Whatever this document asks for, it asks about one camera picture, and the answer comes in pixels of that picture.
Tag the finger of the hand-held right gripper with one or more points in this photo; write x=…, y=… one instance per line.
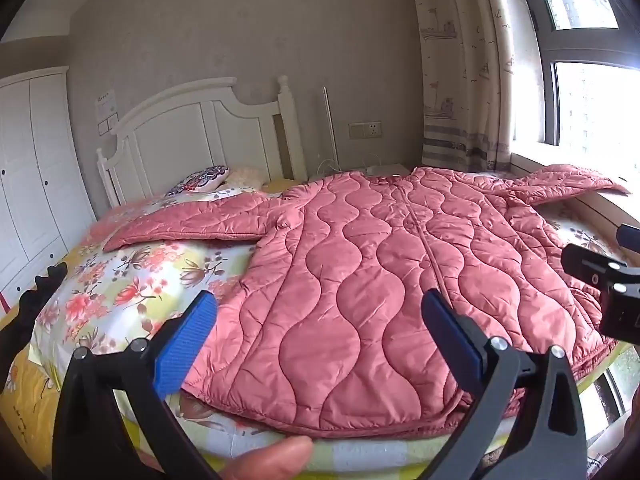
x=582, y=262
x=630, y=236

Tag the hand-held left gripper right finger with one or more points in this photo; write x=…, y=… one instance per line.
x=450, y=332

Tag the white lamp pole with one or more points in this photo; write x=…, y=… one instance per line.
x=330, y=130

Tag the yellow pillow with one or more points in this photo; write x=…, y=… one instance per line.
x=277, y=186

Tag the white wooden headboard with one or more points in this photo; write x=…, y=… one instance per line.
x=235, y=135

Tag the floral bed sheet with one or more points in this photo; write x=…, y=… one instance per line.
x=125, y=280

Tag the small wall card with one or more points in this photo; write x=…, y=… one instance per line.
x=114, y=122
x=104, y=128

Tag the wall socket panel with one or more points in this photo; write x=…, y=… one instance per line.
x=365, y=130

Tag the white wall notice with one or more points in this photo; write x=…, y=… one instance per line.
x=106, y=104

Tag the beige windowsill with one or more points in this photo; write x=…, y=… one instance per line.
x=600, y=210

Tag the purple patterned pillow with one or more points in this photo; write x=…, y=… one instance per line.
x=200, y=179

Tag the pink quilted coat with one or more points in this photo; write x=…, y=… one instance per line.
x=350, y=285

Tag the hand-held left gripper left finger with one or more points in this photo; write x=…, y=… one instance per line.
x=185, y=345

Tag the person's left hand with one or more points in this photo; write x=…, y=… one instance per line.
x=270, y=457

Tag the white wardrobe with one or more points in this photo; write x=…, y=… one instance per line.
x=35, y=170

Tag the black cloth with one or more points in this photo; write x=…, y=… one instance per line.
x=30, y=305

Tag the beige fluffy pillow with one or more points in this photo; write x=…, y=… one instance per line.
x=246, y=177

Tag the window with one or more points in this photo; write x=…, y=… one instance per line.
x=590, y=85

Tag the printed beige curtain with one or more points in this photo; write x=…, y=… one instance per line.
x=460, y=60

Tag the white nightstand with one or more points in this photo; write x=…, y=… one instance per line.
x=390, y=169

